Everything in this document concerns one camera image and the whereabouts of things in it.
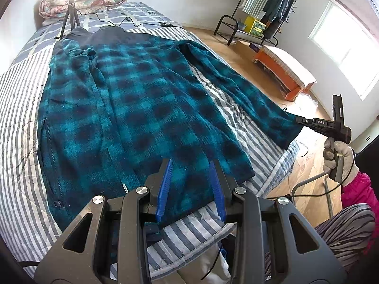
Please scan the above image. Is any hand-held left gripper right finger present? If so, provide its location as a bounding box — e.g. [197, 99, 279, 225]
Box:
[209, 159, 347, 284]

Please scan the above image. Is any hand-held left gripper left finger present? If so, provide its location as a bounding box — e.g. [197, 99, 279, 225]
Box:
[34, 158, 174, 284]

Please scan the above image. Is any teal plaid fleece jacket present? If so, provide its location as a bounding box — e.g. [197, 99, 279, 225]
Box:
[38, 26, 304, 234]

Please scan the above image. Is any person's right forearm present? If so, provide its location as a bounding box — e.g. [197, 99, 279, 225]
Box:
[340, 170, 375, 210]

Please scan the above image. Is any black metal clothes rack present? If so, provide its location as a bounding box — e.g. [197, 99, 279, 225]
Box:
[214, 0, 297, 47]

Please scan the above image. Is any person's right hand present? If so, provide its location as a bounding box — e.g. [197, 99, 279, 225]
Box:
[323, 138, 360, 187]

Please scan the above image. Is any orange bench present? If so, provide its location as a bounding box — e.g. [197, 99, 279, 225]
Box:
[253, 45, 317, 102]

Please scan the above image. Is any white lace cloth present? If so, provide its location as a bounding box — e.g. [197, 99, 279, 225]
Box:
[261, 45, 317, 89]

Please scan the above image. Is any window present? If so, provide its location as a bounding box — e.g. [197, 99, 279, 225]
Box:
[308, 1, 379, 101]

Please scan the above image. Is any yellow crate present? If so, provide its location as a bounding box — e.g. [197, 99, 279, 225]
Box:
[244, 16, 267, 37]

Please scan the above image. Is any person's leg in striped pants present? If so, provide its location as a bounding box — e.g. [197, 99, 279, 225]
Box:
[263, 203, 376, 275]

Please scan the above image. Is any dark blue hanging garment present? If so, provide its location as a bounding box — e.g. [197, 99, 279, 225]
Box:
[277, 0, 297, 34]

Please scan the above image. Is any dark green hanging garment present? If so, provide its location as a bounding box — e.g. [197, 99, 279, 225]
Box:
[262, 0, 286, 22]

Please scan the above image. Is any blue checked bed sheet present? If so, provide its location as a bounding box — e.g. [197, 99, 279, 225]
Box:
[10, 1, 185, 66]

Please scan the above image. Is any folded floral quilt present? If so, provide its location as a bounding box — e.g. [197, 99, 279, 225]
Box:
[40, 0, 128, 26]

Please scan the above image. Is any black tripod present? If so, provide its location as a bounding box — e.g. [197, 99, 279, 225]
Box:
[54, 0, 80, 40]

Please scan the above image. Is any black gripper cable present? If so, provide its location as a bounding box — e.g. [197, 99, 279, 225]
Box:
[265, 151, 357, 200]
[207, 243, 226, 279]

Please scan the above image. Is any grey metal chair frame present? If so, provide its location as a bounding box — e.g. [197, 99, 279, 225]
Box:
[292, 172, 335, 217]

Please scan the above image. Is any black ring light cable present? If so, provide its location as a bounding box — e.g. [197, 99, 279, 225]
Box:
[68, 1, 184, 28]

